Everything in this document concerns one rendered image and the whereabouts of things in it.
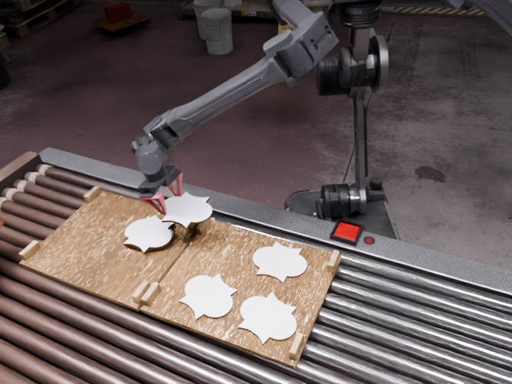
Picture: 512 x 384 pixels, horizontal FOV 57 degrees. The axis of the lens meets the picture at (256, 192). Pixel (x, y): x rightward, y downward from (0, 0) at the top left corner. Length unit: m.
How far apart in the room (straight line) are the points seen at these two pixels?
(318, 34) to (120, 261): 0.79
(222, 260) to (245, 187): 1.76
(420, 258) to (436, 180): 1.83
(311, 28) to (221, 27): 3.74
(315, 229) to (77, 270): 0.67
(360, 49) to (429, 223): 1.39
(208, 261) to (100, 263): 0.30
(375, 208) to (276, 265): 1.32
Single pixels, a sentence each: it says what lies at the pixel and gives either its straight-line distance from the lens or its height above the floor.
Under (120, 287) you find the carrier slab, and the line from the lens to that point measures 1.30.
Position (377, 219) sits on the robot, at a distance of 2.44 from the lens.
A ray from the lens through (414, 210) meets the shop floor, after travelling 2.89.
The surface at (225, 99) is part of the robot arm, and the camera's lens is 1.12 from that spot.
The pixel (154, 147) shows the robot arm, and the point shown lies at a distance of 1.15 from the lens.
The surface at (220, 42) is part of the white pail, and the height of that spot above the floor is 0.13.
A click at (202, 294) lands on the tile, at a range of 1.21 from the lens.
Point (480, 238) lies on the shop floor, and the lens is 2.81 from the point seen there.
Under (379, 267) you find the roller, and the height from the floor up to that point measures 0.92.
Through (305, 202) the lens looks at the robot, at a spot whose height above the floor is 0.24.
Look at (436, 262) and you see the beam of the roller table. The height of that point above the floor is 0.92.
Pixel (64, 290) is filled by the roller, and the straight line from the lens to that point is 1.38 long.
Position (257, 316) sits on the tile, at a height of 0.94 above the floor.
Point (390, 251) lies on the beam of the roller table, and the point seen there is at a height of 0.92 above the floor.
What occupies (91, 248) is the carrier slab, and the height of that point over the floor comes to 0.94.
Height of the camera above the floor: 1.87
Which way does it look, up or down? 39 degrees down
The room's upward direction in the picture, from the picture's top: 5 degrees counter-clockwise
